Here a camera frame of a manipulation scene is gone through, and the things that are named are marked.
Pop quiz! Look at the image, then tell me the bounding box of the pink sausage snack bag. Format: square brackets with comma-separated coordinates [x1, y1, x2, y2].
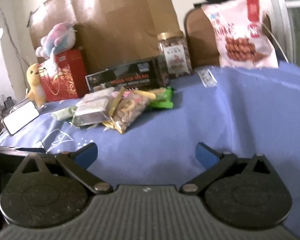
[201, 0, 280, 69]

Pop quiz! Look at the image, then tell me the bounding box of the red gift box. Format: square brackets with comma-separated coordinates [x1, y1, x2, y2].
[37, 49, 89, 102]

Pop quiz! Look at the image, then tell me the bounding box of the brown chair back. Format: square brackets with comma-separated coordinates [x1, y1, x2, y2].
[184, 4, 273, 68]

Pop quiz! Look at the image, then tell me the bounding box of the yellow duck plush toy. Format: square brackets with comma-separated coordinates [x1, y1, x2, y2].
[25, 63, 47, 108]

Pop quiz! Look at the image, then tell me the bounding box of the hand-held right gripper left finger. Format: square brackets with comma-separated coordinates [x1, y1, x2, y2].
[14, 142, 113, 194]

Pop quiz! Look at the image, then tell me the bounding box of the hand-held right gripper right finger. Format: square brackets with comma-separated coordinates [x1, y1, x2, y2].
[179, 142, 274, 194]

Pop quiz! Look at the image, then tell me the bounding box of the thin wall cable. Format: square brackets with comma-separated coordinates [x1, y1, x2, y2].
[0, 4, 31, 80]

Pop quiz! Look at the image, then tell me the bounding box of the pastel unicorn plush toy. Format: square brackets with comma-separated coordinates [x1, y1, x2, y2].
[35, 22, 78, 61]

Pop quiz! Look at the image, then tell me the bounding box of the black snack box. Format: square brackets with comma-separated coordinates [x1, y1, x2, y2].
[85, 55, 170, 93]

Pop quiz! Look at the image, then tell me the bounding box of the white window frame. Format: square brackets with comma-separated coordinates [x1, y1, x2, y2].
[262, 0, 300, 66]

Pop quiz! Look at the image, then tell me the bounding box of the pink peanut snack packet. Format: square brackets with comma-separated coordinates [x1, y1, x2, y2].
[112, 90, 151, 133]

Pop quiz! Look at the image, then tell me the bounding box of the large brown cardboard box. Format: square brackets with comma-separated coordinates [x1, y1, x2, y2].
[29, 0, 188, 81]

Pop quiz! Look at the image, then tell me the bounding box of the silver snack packet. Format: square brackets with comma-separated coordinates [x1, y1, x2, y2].
[71, 90, 113, 127]

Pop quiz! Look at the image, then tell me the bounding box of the white-screen smartphone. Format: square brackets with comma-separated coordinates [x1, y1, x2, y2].
[2, 101, 40, 136]

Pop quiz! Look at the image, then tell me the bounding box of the gold snack packet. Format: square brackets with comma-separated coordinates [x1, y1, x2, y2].
[101, 87, 127, 130]

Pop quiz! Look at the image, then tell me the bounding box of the gold-lidded snack jar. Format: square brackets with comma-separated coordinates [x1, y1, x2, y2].
[157, 31, 193, 77]

